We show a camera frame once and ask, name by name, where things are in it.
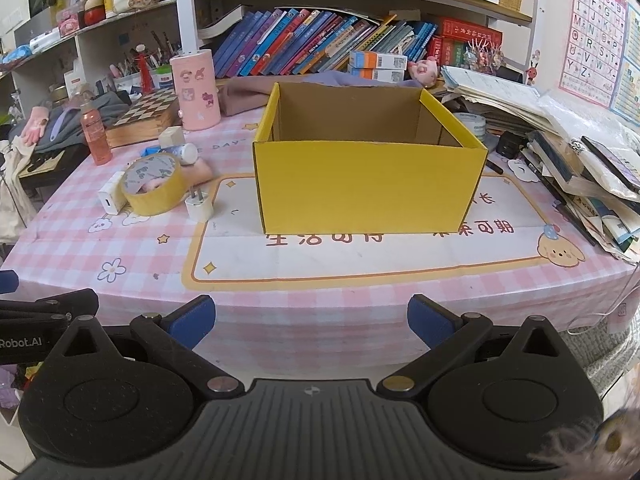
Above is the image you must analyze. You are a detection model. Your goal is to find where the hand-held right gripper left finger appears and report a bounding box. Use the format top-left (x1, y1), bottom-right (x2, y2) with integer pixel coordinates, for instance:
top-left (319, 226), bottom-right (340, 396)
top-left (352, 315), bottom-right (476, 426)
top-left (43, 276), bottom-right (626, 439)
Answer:
top-left (47, 294), bottom-right (246, 401)

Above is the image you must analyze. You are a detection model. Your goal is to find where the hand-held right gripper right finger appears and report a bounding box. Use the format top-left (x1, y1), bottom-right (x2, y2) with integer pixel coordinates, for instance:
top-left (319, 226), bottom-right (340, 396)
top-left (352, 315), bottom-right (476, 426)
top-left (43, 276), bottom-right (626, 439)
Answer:
top-left (376, 294), bottom-right (576, 401)

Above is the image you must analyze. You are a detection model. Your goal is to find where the white plug charger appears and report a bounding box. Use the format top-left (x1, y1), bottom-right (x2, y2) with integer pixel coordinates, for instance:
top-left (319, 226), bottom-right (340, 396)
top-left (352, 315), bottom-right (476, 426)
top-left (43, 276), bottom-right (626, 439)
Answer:
top-left (185, 186), bottom-right (216, 223)

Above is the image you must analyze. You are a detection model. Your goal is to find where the yellow tape roll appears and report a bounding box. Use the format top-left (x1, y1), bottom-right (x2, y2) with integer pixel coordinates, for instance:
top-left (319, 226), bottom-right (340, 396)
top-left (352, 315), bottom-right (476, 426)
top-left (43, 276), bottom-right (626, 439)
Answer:
top-left (121, 152), bottom-right (185, 216)

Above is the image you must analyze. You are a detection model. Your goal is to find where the white power adapter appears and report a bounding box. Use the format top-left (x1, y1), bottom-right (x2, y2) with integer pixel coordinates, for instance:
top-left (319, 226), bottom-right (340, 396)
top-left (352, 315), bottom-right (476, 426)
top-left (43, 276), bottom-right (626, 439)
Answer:
top-left (97, 171), bottom-right (127, 216)

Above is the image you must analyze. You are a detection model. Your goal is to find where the yellow cardboard box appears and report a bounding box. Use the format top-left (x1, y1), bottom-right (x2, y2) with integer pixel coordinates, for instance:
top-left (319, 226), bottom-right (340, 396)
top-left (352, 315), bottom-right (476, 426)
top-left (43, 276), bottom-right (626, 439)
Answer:
top-left (251, 81), bottom-right (488, 235)

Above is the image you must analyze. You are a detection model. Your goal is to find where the cream cube block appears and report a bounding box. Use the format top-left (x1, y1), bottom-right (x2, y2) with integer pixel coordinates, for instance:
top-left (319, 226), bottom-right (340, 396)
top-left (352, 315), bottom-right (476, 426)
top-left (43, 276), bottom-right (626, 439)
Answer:
top-left (159, 126), bottom-right (187, 152)

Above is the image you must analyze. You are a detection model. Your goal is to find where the white tote bag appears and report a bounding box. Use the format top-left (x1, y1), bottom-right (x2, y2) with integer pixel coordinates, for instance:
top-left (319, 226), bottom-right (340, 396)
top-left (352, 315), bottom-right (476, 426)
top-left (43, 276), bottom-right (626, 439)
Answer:
top-left (0, 140), bottom-right (37, 246)

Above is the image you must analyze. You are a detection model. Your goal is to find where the pink checked tablecloth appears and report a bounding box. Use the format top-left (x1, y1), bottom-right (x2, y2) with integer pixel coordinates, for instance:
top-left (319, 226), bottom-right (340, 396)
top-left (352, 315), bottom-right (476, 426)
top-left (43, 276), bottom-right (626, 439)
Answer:
top-left (0, 105), bottom-right (640, 361)

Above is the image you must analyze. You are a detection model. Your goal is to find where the black flat item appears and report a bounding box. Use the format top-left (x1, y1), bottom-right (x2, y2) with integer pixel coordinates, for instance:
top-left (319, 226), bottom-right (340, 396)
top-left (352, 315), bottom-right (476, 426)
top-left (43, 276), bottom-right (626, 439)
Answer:
top-left (20, 146), bottom-right (87, 191)

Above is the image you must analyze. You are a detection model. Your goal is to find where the pink glove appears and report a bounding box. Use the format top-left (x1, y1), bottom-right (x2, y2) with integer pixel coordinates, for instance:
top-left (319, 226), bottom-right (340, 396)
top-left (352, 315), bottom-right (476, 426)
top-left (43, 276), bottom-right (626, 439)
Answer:
top-left (25, 106), bottom-right (51, 143)

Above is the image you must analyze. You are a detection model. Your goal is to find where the grey cloth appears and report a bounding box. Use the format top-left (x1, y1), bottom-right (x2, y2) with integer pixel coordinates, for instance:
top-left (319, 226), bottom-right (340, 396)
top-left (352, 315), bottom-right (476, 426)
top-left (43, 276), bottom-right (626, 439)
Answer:
top-left (10, 92), bottom-right (131, 153)

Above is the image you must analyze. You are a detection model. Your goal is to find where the orange spray bottle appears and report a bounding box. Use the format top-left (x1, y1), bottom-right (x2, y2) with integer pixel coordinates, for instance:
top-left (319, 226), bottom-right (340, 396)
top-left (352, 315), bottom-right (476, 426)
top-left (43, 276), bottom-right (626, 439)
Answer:
top-left (80, 100), bottom-right (113, 166)

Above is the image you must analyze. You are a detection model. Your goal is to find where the grey knitted fabric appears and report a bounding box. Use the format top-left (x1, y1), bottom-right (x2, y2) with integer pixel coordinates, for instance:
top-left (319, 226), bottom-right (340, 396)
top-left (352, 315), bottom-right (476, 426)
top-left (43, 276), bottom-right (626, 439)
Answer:
top-left (565, 330), bottom-right (640, 401)

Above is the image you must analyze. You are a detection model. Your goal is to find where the black adapter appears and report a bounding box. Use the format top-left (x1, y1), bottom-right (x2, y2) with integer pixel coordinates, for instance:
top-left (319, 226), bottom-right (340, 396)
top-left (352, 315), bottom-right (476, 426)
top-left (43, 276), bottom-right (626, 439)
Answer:
top-left (496, 131), bottom-right (526, 158)

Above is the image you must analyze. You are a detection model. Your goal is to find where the pale tape roll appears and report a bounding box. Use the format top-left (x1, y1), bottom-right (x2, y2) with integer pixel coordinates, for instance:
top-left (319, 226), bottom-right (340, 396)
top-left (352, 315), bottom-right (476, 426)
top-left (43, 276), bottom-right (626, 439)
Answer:
top-left (452, 112), bottom-right (487, 142)

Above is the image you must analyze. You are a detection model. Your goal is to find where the wooden chess box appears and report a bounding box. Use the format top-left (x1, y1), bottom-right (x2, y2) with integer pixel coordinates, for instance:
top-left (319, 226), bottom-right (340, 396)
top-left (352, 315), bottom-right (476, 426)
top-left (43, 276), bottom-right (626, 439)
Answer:
top-left (105, 89), bottom-right (181, 148)

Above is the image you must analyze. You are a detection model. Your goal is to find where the pile of papers and books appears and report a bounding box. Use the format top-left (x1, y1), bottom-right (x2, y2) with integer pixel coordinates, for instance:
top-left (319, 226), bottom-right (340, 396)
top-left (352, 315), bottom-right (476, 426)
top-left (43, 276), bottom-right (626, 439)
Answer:
top-left (440, 65), bottom-right (640, 263)

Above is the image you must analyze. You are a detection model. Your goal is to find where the blue packet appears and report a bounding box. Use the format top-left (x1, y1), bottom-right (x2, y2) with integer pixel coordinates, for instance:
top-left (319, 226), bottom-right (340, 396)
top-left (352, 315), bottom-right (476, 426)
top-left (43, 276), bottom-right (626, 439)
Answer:
top-left (0, 45), bottom-right (33, 64)

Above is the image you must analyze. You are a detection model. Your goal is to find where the mauve cloth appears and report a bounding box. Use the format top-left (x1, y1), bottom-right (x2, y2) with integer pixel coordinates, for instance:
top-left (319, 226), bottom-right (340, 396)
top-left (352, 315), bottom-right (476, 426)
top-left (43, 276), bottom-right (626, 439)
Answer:
top-left (217, 77), bottom-right (281, 118)

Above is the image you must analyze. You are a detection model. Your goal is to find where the pink sticker-covered cylinder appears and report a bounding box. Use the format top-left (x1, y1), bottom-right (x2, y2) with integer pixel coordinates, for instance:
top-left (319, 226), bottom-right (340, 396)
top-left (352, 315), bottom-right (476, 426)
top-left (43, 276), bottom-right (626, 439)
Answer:
top-left (170, 49), bottom-right (222, 132)

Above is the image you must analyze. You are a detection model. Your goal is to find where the cup of pens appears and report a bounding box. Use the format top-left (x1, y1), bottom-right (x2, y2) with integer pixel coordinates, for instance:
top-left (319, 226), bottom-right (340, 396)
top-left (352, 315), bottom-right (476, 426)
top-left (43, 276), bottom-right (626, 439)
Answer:
top-left (111, 57), bottom-right (142, 95)

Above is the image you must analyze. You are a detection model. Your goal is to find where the red figurine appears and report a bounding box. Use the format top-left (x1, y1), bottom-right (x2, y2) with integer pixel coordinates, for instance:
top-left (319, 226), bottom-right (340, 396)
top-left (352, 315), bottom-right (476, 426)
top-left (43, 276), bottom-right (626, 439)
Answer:
top-left (135, 45), bottom-right (153, 96)

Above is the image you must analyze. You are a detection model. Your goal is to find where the grey box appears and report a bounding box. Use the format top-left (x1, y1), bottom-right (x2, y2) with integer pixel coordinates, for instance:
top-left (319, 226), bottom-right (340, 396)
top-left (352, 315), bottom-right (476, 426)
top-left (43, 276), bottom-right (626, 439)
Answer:
top-left (12, 10), bottom-right (61, 48)

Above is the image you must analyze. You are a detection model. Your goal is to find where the pink pig plush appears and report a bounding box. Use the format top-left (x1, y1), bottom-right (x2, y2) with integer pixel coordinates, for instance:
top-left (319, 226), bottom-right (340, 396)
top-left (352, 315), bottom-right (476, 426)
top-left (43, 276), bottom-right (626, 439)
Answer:
top-left (407, 57), bottom-right (441, 86)

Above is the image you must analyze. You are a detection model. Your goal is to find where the orange and white medicine box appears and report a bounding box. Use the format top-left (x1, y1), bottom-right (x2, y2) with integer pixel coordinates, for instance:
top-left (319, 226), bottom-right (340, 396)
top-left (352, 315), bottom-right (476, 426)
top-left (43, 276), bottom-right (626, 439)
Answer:
top-left (349, 51), bottom-right (408, 69)
top-left (349, 66), bottom-right (407, 83)

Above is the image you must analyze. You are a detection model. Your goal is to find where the lavender cloth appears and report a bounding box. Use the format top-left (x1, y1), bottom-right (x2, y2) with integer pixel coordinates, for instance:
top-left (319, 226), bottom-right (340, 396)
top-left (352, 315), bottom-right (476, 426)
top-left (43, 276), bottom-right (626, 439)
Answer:
top-left (300, 71), bottom-right (426, 89)

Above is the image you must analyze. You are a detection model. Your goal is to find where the pink box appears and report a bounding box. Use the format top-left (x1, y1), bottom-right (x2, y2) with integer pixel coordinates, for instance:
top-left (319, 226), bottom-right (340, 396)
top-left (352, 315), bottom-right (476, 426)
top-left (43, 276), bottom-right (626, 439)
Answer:
top-left (57, 9), bottom-right (81, 36)

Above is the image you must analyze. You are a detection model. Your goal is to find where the colourful sparkly ornament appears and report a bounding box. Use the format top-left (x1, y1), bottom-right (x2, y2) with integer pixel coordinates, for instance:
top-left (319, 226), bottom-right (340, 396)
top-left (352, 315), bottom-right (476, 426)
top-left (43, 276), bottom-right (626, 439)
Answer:
top-left (462, 40), bottom-right (503, 68)

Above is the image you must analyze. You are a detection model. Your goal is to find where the red and white doll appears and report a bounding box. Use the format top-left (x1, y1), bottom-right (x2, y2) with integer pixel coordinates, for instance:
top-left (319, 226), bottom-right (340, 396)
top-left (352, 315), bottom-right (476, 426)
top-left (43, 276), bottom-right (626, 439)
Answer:
top-left (83, 0), bottom-right (107, 26)

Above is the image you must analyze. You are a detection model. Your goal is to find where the thick red book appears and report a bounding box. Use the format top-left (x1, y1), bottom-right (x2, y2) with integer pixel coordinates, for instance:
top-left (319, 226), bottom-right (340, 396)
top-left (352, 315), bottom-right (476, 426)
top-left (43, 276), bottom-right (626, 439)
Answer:
top-left (434, 17), bottom-right (503, 68)

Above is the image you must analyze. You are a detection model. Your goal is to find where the row of colourful books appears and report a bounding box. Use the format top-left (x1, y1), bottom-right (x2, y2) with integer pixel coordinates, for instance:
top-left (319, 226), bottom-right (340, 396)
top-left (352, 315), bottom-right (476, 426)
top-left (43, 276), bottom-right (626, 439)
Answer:
top-left (212, 7), bottom-right (441, 78)

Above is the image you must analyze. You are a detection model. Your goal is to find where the colourful chart poster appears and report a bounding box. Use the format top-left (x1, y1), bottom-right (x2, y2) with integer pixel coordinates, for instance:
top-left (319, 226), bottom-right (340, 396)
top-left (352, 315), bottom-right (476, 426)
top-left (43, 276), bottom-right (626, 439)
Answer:
top-left (611, 7), bottom-right (640, 126)

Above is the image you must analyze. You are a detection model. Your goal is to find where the white cable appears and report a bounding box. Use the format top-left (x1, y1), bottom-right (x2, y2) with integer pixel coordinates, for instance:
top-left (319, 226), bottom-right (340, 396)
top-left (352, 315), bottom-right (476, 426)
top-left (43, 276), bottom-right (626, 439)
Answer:
top-left (565, 280), bottom-right (640, 337)

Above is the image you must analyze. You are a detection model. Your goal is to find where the cartoon wall sticker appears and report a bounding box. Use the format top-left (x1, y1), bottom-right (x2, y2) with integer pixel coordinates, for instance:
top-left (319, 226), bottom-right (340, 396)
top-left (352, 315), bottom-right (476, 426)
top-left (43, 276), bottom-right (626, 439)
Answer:
top-left (525, 50), bottom-right (543, 86)

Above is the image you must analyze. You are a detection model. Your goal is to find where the white shelf post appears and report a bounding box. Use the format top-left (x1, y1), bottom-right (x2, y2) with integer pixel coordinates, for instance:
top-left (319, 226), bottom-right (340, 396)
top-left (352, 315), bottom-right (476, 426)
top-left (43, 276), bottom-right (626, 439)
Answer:
top-left (172, 0), bottom-right (198, 56)

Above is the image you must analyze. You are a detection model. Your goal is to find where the alphabet wall poster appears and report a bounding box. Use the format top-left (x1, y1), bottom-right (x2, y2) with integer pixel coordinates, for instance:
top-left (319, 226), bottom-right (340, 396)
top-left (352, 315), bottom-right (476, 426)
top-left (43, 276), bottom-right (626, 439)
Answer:
top-left (559, 0), bottom-right (628, 108)

